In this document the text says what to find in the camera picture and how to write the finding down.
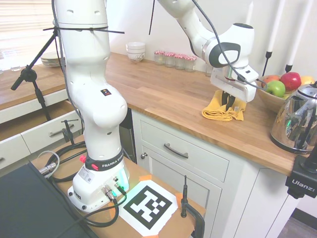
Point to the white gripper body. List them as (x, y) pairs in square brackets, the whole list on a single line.
[(237, 90)]

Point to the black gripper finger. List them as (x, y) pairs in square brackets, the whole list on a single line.
[(224, 98), (231, 101)]

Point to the yellow cloth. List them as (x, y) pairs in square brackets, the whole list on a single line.
[(218, 112)]

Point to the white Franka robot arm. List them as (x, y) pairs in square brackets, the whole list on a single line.
[(94, 104)]

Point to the wooden fruit bowl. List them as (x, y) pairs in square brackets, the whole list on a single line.
[(268, 100)]

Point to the orange peach fruit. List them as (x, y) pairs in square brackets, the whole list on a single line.
[(271, 78)]

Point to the green apple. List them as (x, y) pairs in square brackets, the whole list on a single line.
[(276, 88)]

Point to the tall black candle holder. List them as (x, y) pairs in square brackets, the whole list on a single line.
[(267, 62)]

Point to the glass jar red checked lid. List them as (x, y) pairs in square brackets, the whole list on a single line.
[(190, 64), (170, 60), (159, 58), (180, 62)]

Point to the red apple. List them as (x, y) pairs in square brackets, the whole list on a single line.
[(290, 80)]

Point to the short black candle holder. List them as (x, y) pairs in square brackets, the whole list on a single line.
[(288, 68)]

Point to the stainless steel kettle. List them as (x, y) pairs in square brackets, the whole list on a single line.
[(294, 119)]

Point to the yellow fruit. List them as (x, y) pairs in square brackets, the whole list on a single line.
[(307, 79)]

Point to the short white taper candle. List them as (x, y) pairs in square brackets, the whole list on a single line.
[(294, 47)]

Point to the tall white taper candle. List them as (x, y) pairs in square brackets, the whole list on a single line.
[(276, 27)]

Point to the thin white taper candle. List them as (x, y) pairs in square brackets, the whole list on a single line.
[(249, 11)]

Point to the round metal cabinet knob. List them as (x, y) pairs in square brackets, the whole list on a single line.
[(144, 155)]

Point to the stacked white bowls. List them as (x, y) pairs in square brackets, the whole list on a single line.
[(135, 50)]

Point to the large black bar clamp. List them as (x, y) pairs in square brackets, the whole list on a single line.
[(192, 213)]

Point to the black white marker sheet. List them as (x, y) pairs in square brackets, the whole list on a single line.
[(148, 205)]

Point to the wooden robot mounting board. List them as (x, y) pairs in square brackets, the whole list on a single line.
[(163, 223)]

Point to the small black bar clamp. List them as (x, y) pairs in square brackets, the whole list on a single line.
[(68, 132)]

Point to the stack of white plates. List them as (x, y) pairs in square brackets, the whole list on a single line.
[(52, 60)]

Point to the black tripod stand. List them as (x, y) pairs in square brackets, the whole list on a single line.
[(31, 72)]

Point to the white window blinds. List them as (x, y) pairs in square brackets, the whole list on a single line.
[(24, 19)]

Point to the clear drinking glass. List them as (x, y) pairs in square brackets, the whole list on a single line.
[(8, 59)]

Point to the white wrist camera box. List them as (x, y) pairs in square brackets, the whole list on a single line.
[(248, 74)]

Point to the black Ulanzi camera mount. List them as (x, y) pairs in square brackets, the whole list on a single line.
[(301, 183)]

